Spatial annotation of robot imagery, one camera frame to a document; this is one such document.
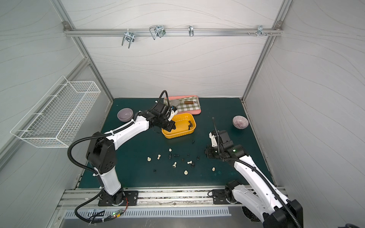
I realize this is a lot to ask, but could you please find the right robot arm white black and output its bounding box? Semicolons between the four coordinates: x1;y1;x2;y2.
205;128;304;228

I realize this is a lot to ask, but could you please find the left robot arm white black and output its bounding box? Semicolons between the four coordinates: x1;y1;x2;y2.
67;90;178;225

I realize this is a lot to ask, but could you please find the yellow plastic storage box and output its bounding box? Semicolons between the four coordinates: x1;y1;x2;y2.
162;113;196;139

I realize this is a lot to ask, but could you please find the pink patterned bowl right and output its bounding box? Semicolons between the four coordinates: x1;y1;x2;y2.
232;116;249;130

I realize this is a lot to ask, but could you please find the purple bowl left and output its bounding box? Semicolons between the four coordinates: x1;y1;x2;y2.
117;108;134;123

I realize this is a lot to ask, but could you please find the green checkered cloth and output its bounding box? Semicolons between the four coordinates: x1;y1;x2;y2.
164;96;200;113

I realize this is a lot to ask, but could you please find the pink tray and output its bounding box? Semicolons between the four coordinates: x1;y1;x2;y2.
163;95;202;116

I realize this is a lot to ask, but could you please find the metal u-bolt clamp left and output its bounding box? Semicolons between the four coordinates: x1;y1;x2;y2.
122;30;135;48

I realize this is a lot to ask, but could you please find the metal u-bolt clamp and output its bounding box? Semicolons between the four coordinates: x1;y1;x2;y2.
122;30;135;48
149;25;166;40

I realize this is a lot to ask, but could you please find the metal u-bolt clamp middle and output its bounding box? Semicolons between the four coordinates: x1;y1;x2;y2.
149;25;166;40

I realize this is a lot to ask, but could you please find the metal hook clamp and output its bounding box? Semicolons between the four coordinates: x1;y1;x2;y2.
188;25;194;37

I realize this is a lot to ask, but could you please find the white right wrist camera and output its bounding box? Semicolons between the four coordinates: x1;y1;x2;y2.
209;132;218;148

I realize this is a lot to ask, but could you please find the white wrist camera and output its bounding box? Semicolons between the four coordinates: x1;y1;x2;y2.
168;106;178;120
209;132;218;148

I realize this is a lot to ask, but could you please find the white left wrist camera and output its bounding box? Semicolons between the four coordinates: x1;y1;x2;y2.
168;106;178;120

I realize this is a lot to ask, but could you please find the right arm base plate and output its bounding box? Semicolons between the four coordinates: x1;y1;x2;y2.
207;189;239;205

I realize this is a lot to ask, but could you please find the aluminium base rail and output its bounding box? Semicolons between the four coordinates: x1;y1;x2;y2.
56;186;287;210

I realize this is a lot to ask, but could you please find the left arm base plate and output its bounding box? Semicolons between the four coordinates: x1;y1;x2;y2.
98;190;139;207

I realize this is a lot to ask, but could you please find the white wire basket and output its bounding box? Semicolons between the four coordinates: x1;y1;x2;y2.
10;76;101;148

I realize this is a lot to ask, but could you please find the metal bracket right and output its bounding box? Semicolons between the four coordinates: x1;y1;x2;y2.
247;25;272;37

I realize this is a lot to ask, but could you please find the aluminium crossbar rail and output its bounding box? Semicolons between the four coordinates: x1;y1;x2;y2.
64;27;284;37

